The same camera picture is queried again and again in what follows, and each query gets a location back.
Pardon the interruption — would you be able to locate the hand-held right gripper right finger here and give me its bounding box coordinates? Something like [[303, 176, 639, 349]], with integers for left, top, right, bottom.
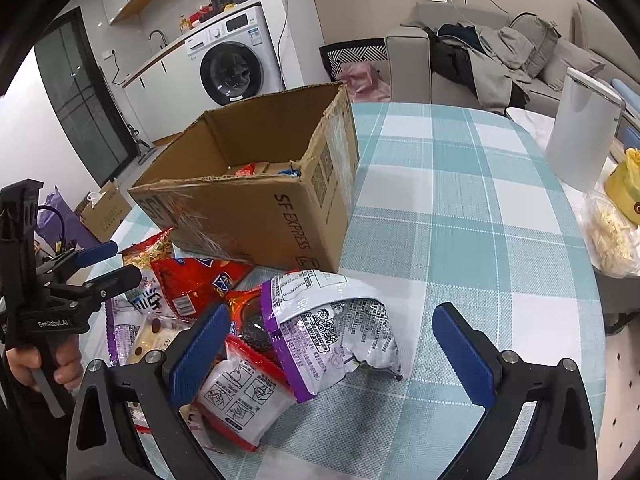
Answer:
[[432, 302, 613, 480]]

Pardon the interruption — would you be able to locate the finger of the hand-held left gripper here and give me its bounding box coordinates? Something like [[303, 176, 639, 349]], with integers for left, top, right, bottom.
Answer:
[[37, 241, 120, 286], [45, 265, 143, 316]]

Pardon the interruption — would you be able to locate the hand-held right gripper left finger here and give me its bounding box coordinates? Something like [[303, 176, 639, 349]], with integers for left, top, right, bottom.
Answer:
[[67, 302, 233, 480]]

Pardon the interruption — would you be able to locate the purple bread snack packet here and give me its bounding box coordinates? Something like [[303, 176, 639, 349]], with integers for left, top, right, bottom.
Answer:
[[105, 290, 193, 368]]

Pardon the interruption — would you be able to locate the white red-edged snack packet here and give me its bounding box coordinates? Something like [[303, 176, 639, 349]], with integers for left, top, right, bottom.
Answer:
[[192, 335, 296, 453]]

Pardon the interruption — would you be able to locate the red blue-label snack bag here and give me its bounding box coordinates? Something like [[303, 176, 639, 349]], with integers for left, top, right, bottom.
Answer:
[[150, 255, 253, 321]]

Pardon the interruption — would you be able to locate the white purple-edged snack packet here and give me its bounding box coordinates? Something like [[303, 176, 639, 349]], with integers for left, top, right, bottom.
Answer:
[[260, 269, 403, 403]]

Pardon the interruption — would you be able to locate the brown cardboard box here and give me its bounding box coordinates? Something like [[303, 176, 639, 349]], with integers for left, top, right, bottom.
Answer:
[[127, 81, 360, 274]]

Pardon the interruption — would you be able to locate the person's left forearm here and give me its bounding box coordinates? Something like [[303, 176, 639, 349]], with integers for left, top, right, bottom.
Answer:
[[0, 375, 76, 480]]

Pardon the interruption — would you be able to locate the person's left hand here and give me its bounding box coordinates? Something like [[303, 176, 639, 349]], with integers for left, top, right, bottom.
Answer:
[[6, 332, 85, 393]]

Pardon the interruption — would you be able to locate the purple bag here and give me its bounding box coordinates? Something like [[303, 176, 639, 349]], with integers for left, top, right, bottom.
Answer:
[[36, 187, 88, 256]]

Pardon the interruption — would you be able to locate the orange white snack packet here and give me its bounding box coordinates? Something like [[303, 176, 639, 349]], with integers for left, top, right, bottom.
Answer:
[[121, 227, 181, 321]]

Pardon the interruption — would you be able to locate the small cardboard box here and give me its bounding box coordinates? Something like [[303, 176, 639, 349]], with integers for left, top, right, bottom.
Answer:
[[75, 180, 132, 243]]

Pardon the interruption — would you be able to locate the red dark cookie packet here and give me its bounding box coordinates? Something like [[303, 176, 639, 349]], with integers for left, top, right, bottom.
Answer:
[[225, 290, 281, 361]]

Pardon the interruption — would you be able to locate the teal white checkered tablecloth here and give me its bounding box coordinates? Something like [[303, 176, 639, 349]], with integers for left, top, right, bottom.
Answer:
[[75, 101, 608, 480]]

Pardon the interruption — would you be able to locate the dark glass door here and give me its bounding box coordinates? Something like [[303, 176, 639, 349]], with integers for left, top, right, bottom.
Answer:
[[34, 6, 138, 187]]

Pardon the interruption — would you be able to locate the red snack packet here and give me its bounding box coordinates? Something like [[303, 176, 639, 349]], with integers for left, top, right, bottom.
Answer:
[[227, 161, 271, 177]]

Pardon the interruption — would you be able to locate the white counter cabinet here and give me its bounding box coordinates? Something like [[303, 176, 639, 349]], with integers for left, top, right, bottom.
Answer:
[[122, 35, 201, 146]]

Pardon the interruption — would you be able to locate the clear bag of white strips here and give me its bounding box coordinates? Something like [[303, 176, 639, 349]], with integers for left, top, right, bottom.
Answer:
[[580, 190, 640, 278]]

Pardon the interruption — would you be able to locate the white washing machine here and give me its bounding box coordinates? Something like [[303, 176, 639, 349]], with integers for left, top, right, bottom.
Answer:
[[184, 4, 283, 107]]

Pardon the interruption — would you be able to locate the yellow plastic bag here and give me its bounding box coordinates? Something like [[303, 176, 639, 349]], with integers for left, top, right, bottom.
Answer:
[[603, 147, 640, 226]]

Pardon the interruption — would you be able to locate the white marble coffee table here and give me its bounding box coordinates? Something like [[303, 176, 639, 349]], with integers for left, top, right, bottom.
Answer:
[[505, 106, 558, 156]]

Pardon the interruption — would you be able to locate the white trash bin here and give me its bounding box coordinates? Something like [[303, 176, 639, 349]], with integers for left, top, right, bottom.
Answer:
[[545, 66, 626, 193]]

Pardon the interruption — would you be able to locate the pink cloth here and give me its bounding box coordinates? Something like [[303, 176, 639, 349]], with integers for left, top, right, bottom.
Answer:
[[340, 62, 392, 103]]

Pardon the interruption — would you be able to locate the grey sofa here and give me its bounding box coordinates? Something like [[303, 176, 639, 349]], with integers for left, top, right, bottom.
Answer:
[[385, 0, 640, 116]]

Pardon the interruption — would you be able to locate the black garment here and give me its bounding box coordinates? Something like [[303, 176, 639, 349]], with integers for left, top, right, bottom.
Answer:
[[431, 24, 493, 106]]

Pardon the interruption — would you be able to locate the grey jacket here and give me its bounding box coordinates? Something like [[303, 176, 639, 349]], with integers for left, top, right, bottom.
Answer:
[[467, 25, 538, 113]]

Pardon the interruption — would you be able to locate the grey pillow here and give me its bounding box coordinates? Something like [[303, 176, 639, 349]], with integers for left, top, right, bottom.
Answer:
[[540, 37, 606, 92], [510, 12, 561, 78]]

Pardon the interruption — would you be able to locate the light blue pillow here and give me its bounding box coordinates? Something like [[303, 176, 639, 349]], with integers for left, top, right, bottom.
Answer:
[[610, 80, 640, 111]]

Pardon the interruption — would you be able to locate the black white patterned basket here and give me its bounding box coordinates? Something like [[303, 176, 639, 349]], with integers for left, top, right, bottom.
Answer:
[[318, 40, 390, 81]]

